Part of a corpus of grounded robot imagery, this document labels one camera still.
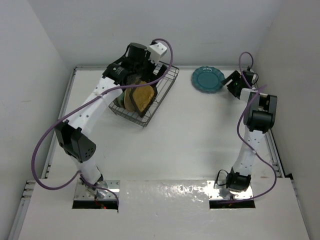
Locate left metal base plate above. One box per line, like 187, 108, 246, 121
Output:
73, 180, 120, 201

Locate metal base plate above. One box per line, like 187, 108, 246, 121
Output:
73, 180, 120, 201
206, 180, 254, 201

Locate tan bird plate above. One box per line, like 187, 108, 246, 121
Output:
124, 88, 136, 112

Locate black wire dish rack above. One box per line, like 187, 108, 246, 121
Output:
109, 66, 180, 127

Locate black square amber plate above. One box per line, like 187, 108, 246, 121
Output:
129, 84, 158, 118

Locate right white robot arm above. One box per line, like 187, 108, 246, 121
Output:
222, 70, 278, 192

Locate teal scalloped plate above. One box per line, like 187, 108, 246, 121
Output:
191, 66, 225, 94

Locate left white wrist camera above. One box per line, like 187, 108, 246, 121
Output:
147, 42, 168, 64

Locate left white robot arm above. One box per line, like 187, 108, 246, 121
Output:
54, 40, 168, 186

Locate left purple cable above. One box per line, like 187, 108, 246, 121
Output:
31, 38, 175, 206

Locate light blue flower plate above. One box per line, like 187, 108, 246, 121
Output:
117, 91, 125, 109

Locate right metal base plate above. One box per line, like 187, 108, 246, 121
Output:
206, 180, 254, 201

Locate beige tree pattern plate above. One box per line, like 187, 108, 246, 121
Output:
113, 97, 122, 108

